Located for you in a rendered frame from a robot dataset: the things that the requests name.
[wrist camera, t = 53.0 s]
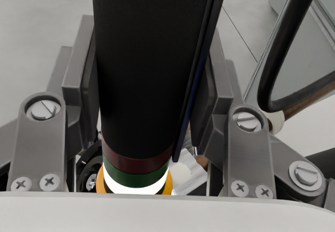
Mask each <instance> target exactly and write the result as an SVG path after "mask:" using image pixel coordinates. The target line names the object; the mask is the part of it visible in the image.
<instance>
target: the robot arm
mask: <svg viewBox="0 0 335 232"><path fill-rule="evenodd" d="M99 109H100V101H99V86H98V72H97V57H96V43H95V29H94V15H88V14H83V15H82V17H81V20H80V24H79V27H78V30H77V34H76V37H75V41H74V44H73V47H71V46H61V47H60V49H59V52H58V54H57V57H56V60H55V63H54V66H53V69H52V72H51V75H50V78H49V81H48V84H47V87H46V90H45V92H38V93H35V94H32V95H30V96H29V97H27V98H26V99H25V100H24V101H23V102H22V103H21V105H20V108H19V112H18V117H17V118H15V119H13V120H11V121H9V122H7V123H5V124H3V125H2V126H0V232H335V179H333V178H330V179H326V178H324V175H323V173H322V172H321V171H320V169H319V168H318V167H317V166H316V165H314V164H313V163H312V162H310V161H309V160H308V159H306V158H305V157H303V156H302V155H301V154H299V153H298V152H296V151H295V150H294V149H292V148H291V147H289V146H288V145H287V144H285V143H284V142H282V141H281V140H280V139H278V138H277V137H275V136H274V135H273V134H271V133H270V132H269V124H268V120H267V118H266V116H265V115H264V113H263V112H262V111H260V110H259V109H258V108H256V107H254V106H251V105H248V104H245V102H244V99H243V95H242V91H241V87H240V83H239V80H238V76H237V72H236V68H235V64H234V61H233V60H232V59H225V57H224V53H223V48H222V44H221V40H220V36H219V31H218V28H217V27H216V29H215V32H214V36H213V39H212V43H211V46H210V50H209V54H208V57H207V61H206V64H205V67H204V70H203V74H202V78H201V81H200V85H199V88H198V92H197V95H196V99H195V103H194V106H193V110H192V113H191V117H190V120H189V123H190V133H191V143H192V146H193V147H196V150H197V155H203V156H204V157H205V158H206V159H207V160H208V171H207V188H206V196H184V195H151V194H113V193H76V155H78V154H79V153H81V152H82V151H83V150H88V146H89V142H94V140H95V134H96V128H97V122H98V116H99Z"/></svg>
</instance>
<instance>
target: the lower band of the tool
mask: <svg viewBox="0 0 335 232"><path fill-rule="evenodd" d="M96 190H97V193H106V191H105V188H104V168H103V165H102V167H101V168H100V170H99V172H98V175H97V179H96ZM171 191H172V177H171V174H170V171H169V169H168V172H167V177H166V185H165V189H164V191H163V193H162V195H171Z"/></svg>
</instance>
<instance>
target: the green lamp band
mask: <svg viewBox="0 0 335 232"><path fill-rule="evenodd" d="M102 154H103V164H104V167H105V170H106V172H107V173H108V175H109V176H110V177H111V178H112V179H113V180H115V181H116V182H117V183H119V184H121V185H124V186H127V187H133V188H140V187H146V186H149V185H152V184H154V183H156V182H157V181H159V180H160V179H161V178H162V177H163V176H164V175H165V173H166V172H167V170H168V167H169V163H170V159H171V156H170V158H169V160H168V161H167V162H166V163H165V164H164V165H163V166H162V167H161V168H160V169H158V170H156V171H154V172H152V173H149V174H144V175H132V174H127V173H124V172H121V171H119V170H118V169H116V168H115V167H113V166H112V165H111V164H110V163H109V162H108V160H107V159H106V157H105V155H104V152H103V151H102Z"/></svg>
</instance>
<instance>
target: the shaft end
mask: <svg viewBox="0 0 335 232"><path fill-rule="evenodd" d="M96 179H97V174H92V175H91V176H90V177H89V179H88V181H87V184H86V188H87V190H89V191H90V190H92V189H93V188H94V187H95V185H96Z"/></svg>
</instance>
